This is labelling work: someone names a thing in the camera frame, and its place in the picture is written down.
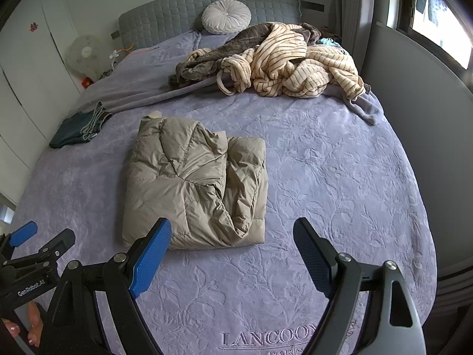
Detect brown fleece garment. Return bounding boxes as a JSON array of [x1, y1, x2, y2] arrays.
[[168, 22, 322, 89]]

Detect person's left hand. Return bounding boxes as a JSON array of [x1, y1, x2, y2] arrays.
[[0, 301, 45, 344]]

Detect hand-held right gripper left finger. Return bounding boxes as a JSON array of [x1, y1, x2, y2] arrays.
[[39, 217, 173, 355]]

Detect round white pillow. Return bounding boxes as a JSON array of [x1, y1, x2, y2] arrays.
[[201, 0, 252, 36]]

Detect window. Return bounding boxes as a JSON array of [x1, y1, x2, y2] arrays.
[[386, 0, 473, 69]]

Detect white wardrobe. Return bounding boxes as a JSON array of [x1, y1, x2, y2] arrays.
[[0, 0, 89, 208]]

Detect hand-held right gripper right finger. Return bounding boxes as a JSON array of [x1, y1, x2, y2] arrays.
[[293, 217, 425, 355]]

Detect lavender embossed bed blanket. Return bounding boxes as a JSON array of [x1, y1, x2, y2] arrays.
[[9, 31, 438, 355]]

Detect beige puffer jacket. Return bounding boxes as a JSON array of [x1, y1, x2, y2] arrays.
[[122, 111, 268, 250]]

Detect dark teal folded garment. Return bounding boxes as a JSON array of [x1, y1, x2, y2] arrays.
[[49, 101, 113, 149]]

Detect white electric fan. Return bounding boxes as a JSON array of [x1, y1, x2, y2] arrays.
[[67, 34, 102, 82]]

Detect grey quilted headboard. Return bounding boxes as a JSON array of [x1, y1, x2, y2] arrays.
[[118, 0, 302, 50]]

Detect white and orange cable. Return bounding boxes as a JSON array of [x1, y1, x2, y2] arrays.
[[109, 42, 134, 60]]

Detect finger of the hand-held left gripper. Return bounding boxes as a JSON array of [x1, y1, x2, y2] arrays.
[[7, 229, 75, 267], [0, 221, 38, 256]]

